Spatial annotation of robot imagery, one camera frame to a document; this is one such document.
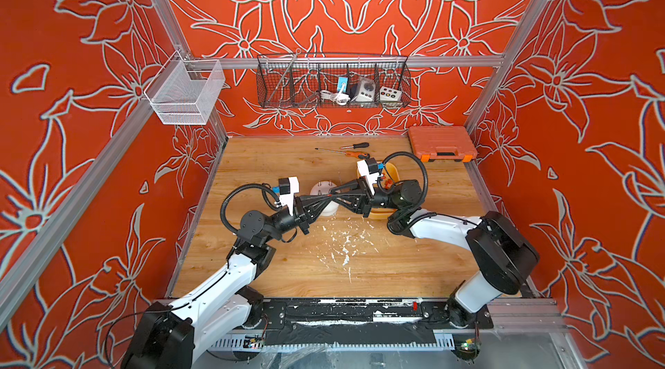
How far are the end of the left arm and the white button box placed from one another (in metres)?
0.43

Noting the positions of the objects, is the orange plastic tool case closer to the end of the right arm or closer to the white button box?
the white button box

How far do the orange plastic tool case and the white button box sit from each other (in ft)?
0.89

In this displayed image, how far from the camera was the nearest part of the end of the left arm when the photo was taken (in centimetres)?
62

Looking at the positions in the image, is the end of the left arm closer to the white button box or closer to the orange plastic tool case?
the white button box

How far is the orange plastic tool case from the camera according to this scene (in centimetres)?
109

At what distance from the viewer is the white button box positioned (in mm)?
942

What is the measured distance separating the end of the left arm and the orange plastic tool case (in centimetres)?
54

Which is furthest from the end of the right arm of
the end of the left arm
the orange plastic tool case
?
the orange plastic tool case

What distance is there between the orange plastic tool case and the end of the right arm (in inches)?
19.7
